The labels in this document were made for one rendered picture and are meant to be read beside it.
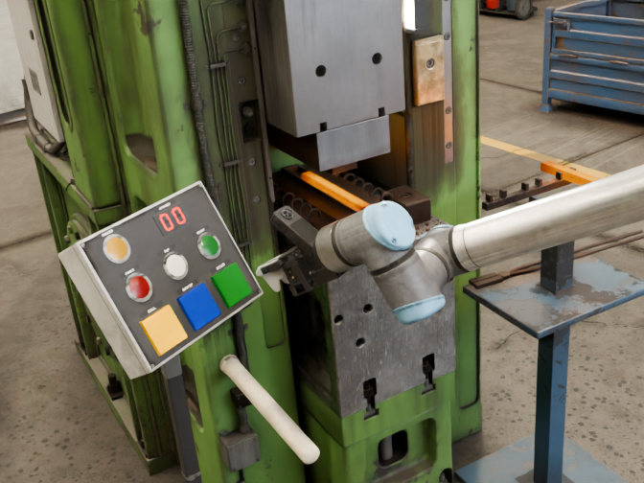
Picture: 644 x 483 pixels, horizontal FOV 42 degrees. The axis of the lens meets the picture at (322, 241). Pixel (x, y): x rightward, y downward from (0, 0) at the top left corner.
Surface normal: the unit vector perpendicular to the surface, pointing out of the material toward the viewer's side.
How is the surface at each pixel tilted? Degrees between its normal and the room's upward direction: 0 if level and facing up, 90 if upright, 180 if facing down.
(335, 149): 90
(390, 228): 55
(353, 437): 90
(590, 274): 0
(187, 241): 60
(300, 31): 90
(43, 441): 0
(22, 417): 0
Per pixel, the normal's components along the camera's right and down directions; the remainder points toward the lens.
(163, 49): 0.50, 0.34
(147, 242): 0.66, -0.29
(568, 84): -0.76, 0.33
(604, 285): -0.08, -0.90
